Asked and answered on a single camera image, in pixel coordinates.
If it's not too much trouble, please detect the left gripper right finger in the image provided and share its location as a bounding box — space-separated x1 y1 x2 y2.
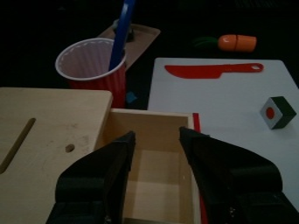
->
179 126 299 224

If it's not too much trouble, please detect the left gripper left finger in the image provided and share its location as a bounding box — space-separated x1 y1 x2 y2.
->
45 130 138 224

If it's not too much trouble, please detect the toy sushi piece red centre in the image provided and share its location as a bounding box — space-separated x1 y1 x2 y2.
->
259 95 287 130

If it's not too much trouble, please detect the white cutting board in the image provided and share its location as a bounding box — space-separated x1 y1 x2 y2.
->
146 57 299 212

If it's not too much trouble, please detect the red toy knife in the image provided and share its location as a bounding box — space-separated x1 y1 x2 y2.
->
163 62 266 80

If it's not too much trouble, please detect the flat wooden board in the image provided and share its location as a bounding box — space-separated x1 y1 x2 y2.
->
98 23 163 71

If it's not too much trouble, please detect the red-fronted wooden drawer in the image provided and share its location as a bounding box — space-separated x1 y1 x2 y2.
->
95 108 211 224

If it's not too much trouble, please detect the wooden box with slot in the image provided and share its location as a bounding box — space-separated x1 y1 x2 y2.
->
0 86 115 224

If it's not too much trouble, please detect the small blue piece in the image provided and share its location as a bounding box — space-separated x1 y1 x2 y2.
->
124 91 139 105

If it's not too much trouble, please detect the red plastic cup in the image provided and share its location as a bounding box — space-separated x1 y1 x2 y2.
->
54 37 130 109

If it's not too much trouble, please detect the orange toy carrot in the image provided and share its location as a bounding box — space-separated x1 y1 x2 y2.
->
192 33 258 53

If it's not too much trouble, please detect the blue stick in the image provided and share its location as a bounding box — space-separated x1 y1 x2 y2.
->
107 0 136 73

